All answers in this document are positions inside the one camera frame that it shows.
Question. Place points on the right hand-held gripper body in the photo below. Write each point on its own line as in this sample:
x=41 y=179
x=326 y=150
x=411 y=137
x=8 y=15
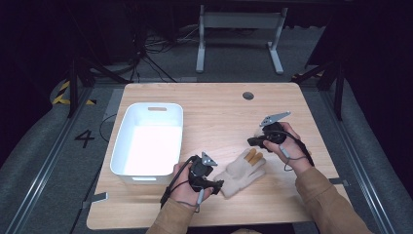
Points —
x=274 y=133

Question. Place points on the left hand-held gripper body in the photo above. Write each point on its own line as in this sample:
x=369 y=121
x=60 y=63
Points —
x=198 y=169

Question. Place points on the white glove with orange fingertips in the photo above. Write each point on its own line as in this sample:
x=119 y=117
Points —
x=240 y=172

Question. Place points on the white plastic bin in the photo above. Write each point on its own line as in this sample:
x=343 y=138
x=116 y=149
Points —
x=149 y=146

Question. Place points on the person's right hand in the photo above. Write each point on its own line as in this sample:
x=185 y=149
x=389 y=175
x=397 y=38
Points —
x=292 y=149

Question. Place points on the person's left hand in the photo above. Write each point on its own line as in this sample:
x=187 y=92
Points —
x=183 y=191

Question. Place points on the grey table grommet hole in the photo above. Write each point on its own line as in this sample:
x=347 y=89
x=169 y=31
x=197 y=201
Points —
x=248 y=96

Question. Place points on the person's knee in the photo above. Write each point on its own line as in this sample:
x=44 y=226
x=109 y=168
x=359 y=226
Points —
x=245 y=231

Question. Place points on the black metal stand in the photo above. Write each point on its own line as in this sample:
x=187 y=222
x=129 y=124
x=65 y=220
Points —
x=337 y=84
x=76 y=84

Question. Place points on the grey metal desk frame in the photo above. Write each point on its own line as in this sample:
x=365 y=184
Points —
x=240 y=22

